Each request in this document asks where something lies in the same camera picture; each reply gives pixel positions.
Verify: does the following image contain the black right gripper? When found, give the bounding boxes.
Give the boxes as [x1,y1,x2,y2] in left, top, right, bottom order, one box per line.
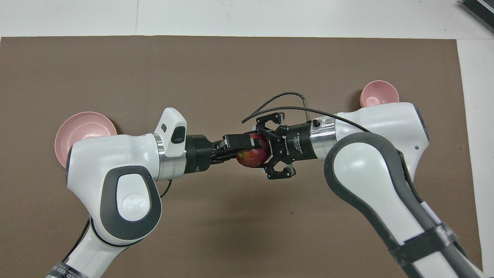
[255,112,318,181]

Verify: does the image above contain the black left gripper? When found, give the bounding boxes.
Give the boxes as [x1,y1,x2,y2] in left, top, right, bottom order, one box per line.
[184,133,269,175]

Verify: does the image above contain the red apple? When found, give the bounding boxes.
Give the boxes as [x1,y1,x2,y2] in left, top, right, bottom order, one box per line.
[236,133,271,169]

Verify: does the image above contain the pink bowl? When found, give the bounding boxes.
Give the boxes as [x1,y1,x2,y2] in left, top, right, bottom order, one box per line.
[360,80,399,108]

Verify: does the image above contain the pink plate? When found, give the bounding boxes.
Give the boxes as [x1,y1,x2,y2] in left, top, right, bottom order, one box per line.
[54,112,117,169]

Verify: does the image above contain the brown table mat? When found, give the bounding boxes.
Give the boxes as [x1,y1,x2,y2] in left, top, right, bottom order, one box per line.
[0,36,484,278]

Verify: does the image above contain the dark ribbed device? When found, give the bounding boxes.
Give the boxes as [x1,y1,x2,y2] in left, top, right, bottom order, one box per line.
[458,0,494,34]

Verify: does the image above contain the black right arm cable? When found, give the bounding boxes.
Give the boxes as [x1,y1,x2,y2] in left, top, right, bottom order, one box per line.
[242,92,373,134]

